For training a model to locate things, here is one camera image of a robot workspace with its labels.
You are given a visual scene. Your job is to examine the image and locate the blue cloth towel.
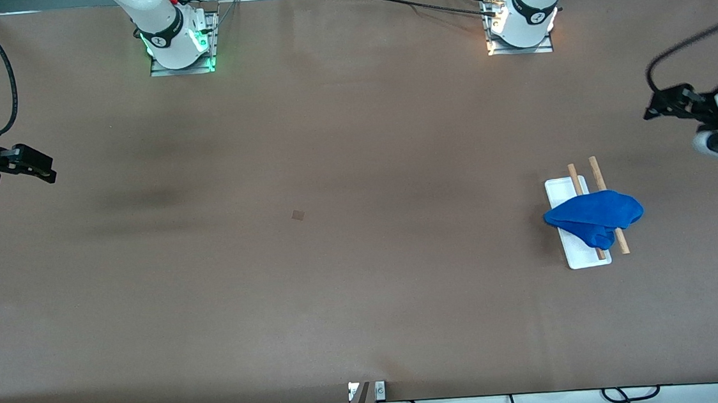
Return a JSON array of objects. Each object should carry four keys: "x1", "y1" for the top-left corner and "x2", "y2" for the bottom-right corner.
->
[{"x1": 541, "y1": 187, "x2": 647, "y2": 255}]

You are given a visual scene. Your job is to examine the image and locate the white rack with wooden rods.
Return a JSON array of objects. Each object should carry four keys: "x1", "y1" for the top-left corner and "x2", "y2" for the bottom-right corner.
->
[{"x1": 543, "y1": 154, "x2": 632, "y2": 271}]

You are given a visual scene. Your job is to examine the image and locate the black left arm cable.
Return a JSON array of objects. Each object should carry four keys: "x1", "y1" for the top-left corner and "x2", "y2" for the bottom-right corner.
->
[{"x1": 642, "y1": 12, "x2": 718, "y2": 93}]

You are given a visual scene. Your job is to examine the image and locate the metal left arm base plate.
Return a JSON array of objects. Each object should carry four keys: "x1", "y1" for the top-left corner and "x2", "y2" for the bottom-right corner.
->
[{"x1": 483, "y1": 0, "x2": 555, "y2": 57}]

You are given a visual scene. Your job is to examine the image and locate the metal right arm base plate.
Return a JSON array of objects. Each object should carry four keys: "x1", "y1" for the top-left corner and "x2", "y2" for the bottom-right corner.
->
[{"x1": 146, "y1": 11, "x2": 222, "y2": 77}]

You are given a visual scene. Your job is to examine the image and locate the black braided cable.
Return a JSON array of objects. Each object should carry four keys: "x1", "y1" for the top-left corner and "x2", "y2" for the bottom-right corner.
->
[{"x1": 346, "y1": 0, "x2": 499, "y2": 29}]

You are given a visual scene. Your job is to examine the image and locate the black looped floor cable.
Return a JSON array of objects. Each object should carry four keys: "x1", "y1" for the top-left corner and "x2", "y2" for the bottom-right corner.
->
[{"x1": 601, "y1": 384, "x2": 661, "y2": 403}]

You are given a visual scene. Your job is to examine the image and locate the small white metal bracket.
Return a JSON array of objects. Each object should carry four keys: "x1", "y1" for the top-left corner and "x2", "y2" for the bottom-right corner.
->
[{"x1": 348, "y1": 380, "x2": 386, "y2": 402}]

